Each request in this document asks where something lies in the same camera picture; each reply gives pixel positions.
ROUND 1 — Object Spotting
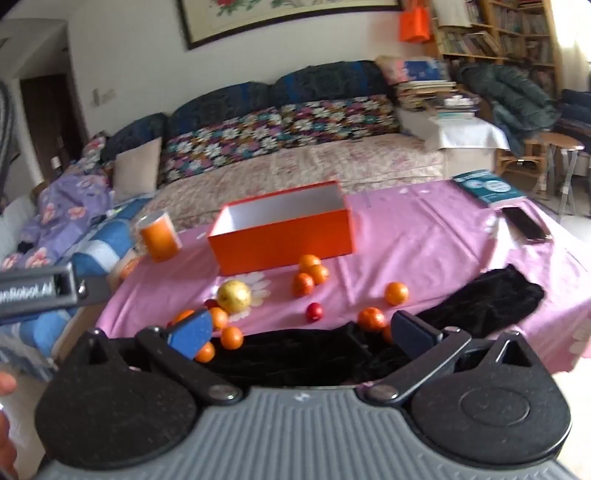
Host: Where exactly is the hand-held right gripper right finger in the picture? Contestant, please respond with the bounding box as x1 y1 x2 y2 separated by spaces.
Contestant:
367 310 536 403

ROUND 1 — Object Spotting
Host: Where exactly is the purple floral blanket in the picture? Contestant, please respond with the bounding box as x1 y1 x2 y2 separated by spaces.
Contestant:
0 134 116 273

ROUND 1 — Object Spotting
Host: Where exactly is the dark green jacket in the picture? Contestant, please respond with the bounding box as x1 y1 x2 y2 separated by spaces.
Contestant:
455 62 561 155

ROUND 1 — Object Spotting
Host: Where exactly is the dark wooden door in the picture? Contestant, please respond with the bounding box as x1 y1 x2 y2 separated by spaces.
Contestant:
21 74 88 185

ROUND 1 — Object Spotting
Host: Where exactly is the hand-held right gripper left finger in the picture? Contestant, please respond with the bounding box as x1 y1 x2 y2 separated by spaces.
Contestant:
76 308 243 407

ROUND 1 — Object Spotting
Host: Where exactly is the sofa with beige floral cover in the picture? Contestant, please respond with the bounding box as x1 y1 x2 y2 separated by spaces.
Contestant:
106 60 451 232

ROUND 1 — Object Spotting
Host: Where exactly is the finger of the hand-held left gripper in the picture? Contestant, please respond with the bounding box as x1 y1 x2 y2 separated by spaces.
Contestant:
76 276 112 306

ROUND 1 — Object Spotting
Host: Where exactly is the orange mug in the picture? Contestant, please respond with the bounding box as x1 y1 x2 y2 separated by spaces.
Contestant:
135 210 182 263

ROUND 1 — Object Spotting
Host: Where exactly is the framed flower painting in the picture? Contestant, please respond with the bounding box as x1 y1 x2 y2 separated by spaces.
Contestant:
178 0 403 51

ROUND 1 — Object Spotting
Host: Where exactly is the floral patterned cushion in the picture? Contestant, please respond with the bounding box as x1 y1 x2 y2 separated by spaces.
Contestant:
159 117 283 185
279 95 402 149

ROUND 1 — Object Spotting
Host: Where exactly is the beige pillow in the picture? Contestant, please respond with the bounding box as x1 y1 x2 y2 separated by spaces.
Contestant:
112 137 163 204

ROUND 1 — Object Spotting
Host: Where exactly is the dark blue back cushion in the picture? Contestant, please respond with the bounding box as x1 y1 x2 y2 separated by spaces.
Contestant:
272 60 393 109
100 113 169 162
168 82 273 139

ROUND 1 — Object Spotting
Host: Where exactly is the orange cardboard box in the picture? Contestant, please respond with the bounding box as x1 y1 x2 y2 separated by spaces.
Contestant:
208 181 355 277

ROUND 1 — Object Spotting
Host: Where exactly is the wooden chair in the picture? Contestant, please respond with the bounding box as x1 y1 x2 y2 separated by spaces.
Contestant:
496 136 552 197

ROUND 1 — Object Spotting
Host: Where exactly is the wooden bookshelf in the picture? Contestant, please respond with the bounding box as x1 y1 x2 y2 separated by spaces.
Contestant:
427 0 561 97

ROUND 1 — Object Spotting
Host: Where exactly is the pink flower print tablecloth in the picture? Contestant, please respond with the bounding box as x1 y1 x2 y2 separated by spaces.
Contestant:
97 178 591 370

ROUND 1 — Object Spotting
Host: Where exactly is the yellow apple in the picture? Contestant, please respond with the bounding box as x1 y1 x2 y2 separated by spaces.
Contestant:
217 280 253 313

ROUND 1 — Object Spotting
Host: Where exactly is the wooden stool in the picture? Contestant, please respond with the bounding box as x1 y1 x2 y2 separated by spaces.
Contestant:
538 133 587 217

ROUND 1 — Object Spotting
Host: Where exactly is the stack of books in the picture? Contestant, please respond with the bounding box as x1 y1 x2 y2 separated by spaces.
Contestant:
394 58 481 121

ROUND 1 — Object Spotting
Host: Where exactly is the orange bag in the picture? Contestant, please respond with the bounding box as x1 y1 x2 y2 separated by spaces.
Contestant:
399 4 432 44

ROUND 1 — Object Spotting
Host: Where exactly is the white cloth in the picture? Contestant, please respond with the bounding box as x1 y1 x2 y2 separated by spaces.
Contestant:
397 108 511 181

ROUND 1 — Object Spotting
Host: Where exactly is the blue and white blanket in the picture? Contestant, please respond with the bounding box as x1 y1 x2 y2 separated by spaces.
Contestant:
0 198 153 370

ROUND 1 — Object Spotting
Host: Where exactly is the black smartphone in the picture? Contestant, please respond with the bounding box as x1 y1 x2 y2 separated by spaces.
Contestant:
501 206 553 243

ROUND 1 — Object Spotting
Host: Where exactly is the pink pillow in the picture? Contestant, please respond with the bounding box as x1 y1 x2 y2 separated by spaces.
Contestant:
375 55 407 86

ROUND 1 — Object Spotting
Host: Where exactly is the person's left hand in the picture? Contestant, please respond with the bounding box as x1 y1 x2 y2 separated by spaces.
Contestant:
0 373 18 480

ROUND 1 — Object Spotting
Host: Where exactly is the teal book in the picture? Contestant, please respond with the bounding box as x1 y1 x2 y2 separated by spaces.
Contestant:
452 170 528 207

